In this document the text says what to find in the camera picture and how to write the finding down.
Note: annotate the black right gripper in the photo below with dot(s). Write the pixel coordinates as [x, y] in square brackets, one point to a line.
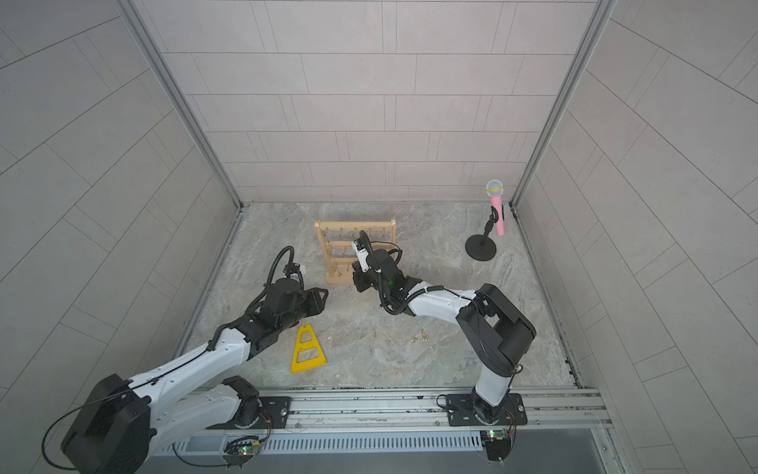
[362, 282]

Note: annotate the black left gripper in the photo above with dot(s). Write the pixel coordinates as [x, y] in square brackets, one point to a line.
[314, 295]

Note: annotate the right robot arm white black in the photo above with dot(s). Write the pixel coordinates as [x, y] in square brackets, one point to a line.
[499, 334]

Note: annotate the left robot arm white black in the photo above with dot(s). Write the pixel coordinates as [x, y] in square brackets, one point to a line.
[126, 420]

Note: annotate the wooden jewelry display stand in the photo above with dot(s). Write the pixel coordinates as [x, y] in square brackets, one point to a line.
[336, 242]

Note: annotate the black microphone stand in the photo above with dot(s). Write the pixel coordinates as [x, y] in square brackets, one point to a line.
[481, 247]

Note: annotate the pink toy microphone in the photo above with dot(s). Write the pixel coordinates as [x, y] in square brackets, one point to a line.
[495, 190]

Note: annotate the left green circuit board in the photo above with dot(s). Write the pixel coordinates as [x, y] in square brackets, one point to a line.
[240, 451]

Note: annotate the green circuit board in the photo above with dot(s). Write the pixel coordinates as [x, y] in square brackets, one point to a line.
[240, 451]
[497, 445]

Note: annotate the right green circuit board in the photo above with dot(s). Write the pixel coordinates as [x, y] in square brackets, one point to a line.
[497, 445]

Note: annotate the yellow triangular plastic frame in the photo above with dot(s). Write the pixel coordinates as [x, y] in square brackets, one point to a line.
[308, 353]

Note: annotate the aluminium mounting rail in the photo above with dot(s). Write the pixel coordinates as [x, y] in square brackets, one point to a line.
[383, 410]

